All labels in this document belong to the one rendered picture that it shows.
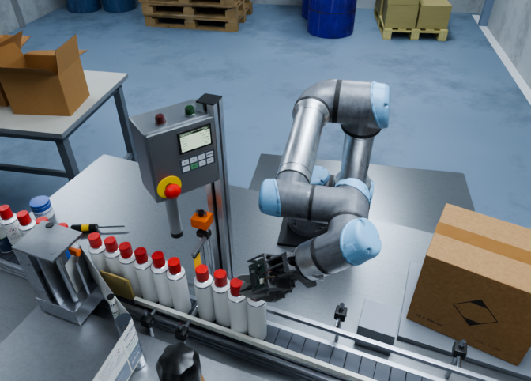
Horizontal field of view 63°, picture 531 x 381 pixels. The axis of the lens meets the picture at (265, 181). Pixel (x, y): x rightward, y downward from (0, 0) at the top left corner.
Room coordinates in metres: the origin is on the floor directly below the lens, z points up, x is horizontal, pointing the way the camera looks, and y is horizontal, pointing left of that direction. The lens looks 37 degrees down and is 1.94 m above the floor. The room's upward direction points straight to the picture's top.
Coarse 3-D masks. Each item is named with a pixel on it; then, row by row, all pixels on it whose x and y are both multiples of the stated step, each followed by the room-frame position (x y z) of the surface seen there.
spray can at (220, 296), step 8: (216, 272) 0.74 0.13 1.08; (224, 272) 0.74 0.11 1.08; (216, 280) 0.72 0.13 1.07; (224, 280) 0.73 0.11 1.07; (216, 288) 0.72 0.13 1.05; (224, 288) 0.72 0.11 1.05; (216, 296) 0.71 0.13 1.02; (224, 296) 0.71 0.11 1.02; (216, 304) 0.72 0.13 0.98; (224, 304) 0.71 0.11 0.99; (216, 312) 0.72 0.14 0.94; (224, 312) 0.71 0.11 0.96; (216, 320) 0.73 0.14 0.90; (224, 320) 0.71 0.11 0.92
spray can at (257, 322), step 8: (248, 304) 0.68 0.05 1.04; (256, 304) 0.67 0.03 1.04; (264, 304) 0.68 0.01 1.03; (248, 312) 0.68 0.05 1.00; (256, 312) 0.67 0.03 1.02; (264, 312) 0.68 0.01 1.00; (248, 320) 0.68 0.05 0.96; (256, 320) 0.67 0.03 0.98; (264, 320) 0.68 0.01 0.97; (248, 328) 0.68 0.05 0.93; (256, 328) 0.67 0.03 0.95; (264, 328) 0.68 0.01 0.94; (256, 336) 0.67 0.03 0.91; (264, 336) 0.68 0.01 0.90
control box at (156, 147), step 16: (160, 112) 0.87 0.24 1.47; (176, 112) 0.87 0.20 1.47; (144, 128) 0.80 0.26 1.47; (160, 128) 0.80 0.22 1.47; (176, 128) 0.81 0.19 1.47; (144, 144) 0.78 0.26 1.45; (160, 144) 0.79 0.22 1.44; (176, 144) 0.81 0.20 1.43; (144, 160) 0.80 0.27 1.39; (160, 160) 0.78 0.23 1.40; (176, 160) 0.80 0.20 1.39; (144, 176) 0.82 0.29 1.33; (160, 176) 0.78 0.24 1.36; (176, 176) 0.80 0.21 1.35; (192, 176) 0.82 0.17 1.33; (208, 176) 0.84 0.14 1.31; (160, 192) 0.78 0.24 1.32
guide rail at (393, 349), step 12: (276, 312) 0.71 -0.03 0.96; (288, 312) 0.70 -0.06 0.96; (312, 324) 0.67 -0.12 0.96; (324, 324) 0.67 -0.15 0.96; (348, 336) 0.63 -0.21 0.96; (360, 336) 0.63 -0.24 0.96; (384, 348) 0.60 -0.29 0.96; (396, 348) 0.60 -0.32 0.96; (420, 360) 0.57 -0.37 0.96; (432, 360) 0.56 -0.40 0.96; (456, 372) 0.54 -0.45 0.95; (468, 372) 0.53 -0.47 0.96
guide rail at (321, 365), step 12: (144, 300) 0.78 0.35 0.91; (168, 312) 0.75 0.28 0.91; (180, 312) 0.74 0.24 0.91; (204, 324) 0.70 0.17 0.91; (216, 324) 0.70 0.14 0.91; (228, 336) 0.68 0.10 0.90; (240, 336) 0.67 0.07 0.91; (264, 348) 0.64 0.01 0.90; (276, 348) 0.63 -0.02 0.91; (300, 360) 0.60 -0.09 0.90; (312, 360) 0.59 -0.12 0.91; (336, 372) 0.57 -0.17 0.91; (348, 372) 0.56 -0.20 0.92
